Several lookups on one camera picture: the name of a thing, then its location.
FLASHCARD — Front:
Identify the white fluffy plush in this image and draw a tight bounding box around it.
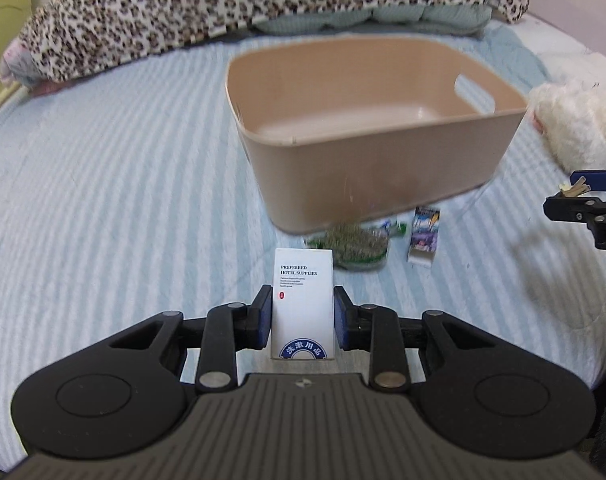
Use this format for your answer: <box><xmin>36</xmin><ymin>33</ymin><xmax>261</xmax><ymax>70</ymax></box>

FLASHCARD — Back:
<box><xmin>526</xmin><ymin>77</ymin><xmax>606</xmax><ymax>172</ymax></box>

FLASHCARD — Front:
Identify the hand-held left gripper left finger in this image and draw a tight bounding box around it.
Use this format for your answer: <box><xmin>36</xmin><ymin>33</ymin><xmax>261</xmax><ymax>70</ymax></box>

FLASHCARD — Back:
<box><xmin>108</xmin><ymin>285</ymin><xmax>275</xmax><ymax>394</ymax></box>

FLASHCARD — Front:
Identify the light blue striped bed sheet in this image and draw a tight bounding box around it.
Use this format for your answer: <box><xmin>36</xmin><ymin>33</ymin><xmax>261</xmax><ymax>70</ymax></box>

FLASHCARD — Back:
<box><xmin>0</xmin><ymin>12</ymin><xmax>606</xmax><ymax>473</ymax></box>

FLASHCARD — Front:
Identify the green patterned sachet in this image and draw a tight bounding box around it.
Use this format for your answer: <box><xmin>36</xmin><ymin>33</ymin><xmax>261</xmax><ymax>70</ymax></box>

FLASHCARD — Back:
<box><xmin>307</xmin><ymin>225</ymin><xmax>391</xmax><ymax>272</ymax></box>

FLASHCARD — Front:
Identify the leopard print blanket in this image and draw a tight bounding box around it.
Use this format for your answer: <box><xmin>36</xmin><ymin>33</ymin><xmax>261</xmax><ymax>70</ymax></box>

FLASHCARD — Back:
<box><xmin>0</xmin><ymin>0</ymin><xmax>530</xmax><ymax>87</ymax></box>

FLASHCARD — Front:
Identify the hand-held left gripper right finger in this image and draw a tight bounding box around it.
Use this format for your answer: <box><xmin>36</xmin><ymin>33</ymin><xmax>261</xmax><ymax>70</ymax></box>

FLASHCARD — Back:
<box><xmin>334</xmin><ymin>286</ymin><xmax>496</xmax><ymax>394</ymax></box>

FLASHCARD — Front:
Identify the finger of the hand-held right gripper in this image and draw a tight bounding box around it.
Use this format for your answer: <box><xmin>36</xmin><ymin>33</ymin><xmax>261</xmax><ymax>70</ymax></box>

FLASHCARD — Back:
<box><xmin>570</xmin><ymin>164</ymin><xmax>606</xmax><ymax>192</ymax></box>
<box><xmin>542</xmin><ymin>192</ymin><xmax>606</xmax><ymax>225</ymax></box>

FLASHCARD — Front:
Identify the white rectangular toiletry box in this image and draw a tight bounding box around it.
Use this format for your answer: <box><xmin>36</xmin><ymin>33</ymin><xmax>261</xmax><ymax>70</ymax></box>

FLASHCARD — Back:
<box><xmin>271</xmin><ymin>248</ymin><xmax>337</xmax><ymax>362</ymax></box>

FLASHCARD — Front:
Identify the grey-green quilted cushion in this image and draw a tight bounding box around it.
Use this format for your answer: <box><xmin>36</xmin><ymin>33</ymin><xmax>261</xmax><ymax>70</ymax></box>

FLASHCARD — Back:
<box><xmin>253</xmin><ymin>4</ymin><xmax>492</xmax><ymax>39</ymax></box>

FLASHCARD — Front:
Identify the beige plastic storage basket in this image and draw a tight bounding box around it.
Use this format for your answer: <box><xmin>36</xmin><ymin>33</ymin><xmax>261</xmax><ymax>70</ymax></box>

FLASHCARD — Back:
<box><xmin>226</xmin><ymin>35</ymin><xmax>529</xmax><ymax>235</ymax></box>

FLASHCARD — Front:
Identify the small green white packet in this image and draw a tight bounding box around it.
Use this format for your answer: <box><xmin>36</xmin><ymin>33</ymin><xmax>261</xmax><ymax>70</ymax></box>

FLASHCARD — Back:
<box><xmin>377</xmin><ymin>217</ymin><xmax>409</xmax><ymax>239</ymax></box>

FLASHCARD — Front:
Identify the small colourful printed box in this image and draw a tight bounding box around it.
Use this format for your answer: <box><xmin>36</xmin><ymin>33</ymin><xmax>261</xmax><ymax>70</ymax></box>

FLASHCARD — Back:
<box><xmin>406</xmin><ymin>206</ymin><xmax>442</xmax><ymax>266</ymax></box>

